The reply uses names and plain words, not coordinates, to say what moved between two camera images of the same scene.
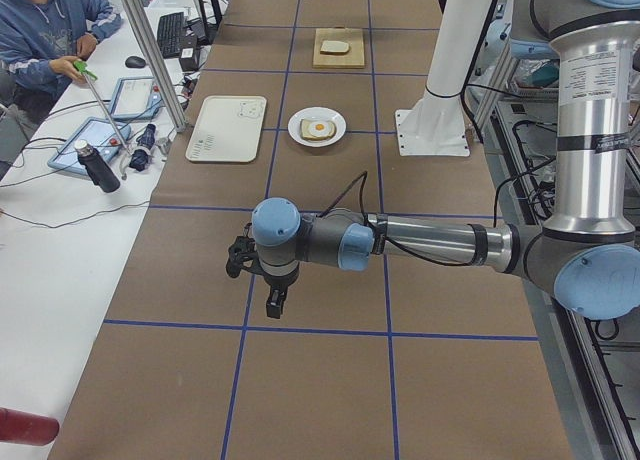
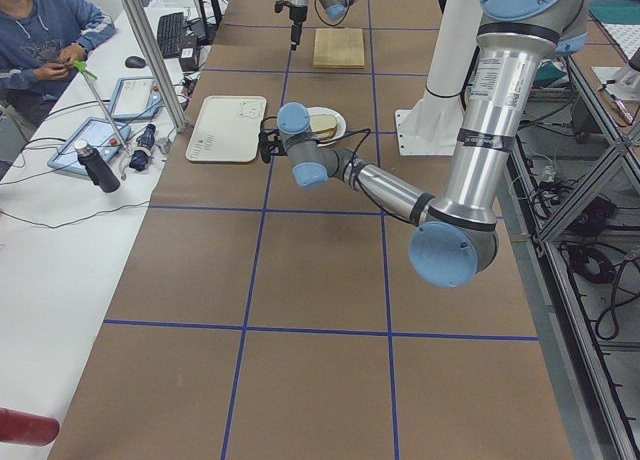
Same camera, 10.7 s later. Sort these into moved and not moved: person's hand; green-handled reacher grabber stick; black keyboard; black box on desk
Moved: person's hand
Not moved: black keyboard; black box on desk; green-handled reacher grabber stick
